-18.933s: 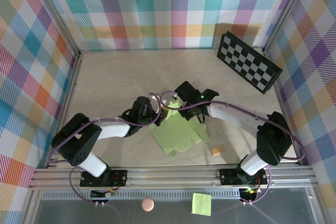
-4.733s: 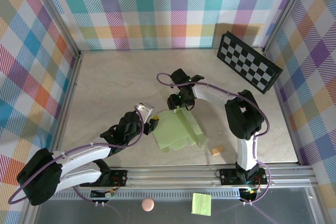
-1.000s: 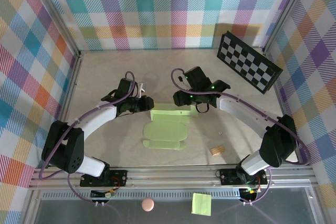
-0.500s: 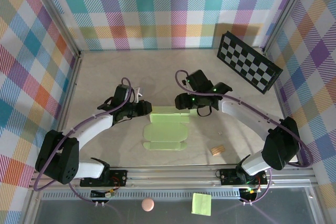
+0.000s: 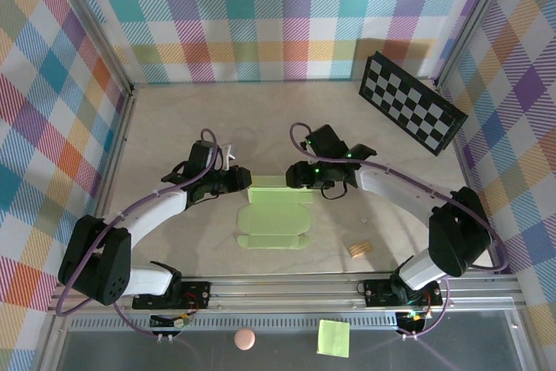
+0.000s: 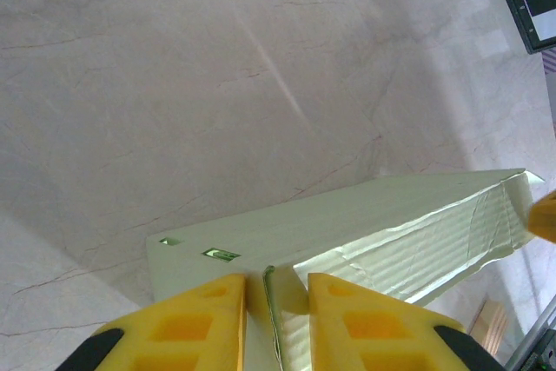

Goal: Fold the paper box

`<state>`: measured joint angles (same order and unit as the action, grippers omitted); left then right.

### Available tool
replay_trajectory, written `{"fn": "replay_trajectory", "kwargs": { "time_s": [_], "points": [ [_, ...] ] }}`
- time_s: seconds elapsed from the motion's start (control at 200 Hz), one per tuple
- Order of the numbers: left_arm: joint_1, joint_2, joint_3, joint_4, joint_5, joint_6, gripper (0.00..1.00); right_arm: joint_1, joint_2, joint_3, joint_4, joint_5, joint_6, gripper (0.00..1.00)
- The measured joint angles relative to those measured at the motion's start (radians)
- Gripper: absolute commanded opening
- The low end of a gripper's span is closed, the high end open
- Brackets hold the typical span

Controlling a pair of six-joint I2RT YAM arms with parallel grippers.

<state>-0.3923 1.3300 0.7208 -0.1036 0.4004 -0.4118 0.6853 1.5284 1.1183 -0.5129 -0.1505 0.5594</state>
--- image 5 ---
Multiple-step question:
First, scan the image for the light green paper box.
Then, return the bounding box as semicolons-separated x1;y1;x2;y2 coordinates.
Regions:
236;174;314;252

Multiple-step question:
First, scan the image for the small wooden piece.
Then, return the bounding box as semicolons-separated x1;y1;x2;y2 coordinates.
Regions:
347;240;373;259

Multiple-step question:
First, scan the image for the black white checkerboard panel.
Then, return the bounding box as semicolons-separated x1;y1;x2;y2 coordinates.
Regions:
358;51;469;157

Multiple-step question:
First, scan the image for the small circuit board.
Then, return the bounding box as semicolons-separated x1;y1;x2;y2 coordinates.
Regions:
395;308;431;332
149;310;193;329

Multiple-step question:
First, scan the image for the slotted metal strip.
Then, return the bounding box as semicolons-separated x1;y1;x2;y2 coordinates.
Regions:
68;316;403;332

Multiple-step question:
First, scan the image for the pink round disc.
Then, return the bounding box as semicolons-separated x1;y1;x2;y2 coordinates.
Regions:
234;327;256;351

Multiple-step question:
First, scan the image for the green sticky note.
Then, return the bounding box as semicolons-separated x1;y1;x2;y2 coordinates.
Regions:
315;319;351;359

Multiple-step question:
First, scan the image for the plaid backdrop cloth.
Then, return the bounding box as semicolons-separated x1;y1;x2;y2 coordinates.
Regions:
69;0;500;84
0;0;131;371
438;0;556;371

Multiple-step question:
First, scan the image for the dark glossy panel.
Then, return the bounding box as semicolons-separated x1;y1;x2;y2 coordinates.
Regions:
54;310;526;371

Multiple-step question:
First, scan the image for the purple cable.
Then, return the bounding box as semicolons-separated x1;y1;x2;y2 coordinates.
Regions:
289;123;509;341
55;128;219;341

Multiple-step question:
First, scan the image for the aluminium side rail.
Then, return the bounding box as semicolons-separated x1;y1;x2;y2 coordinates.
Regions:
436;83;499;275
73;83;138;281

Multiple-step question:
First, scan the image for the aluminium frame rail wide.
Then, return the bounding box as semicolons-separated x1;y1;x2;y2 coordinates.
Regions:
46;273;526;315

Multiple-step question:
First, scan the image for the aluminium frame post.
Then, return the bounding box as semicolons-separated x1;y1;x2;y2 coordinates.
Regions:
45;0;136;94
434;0;519;88

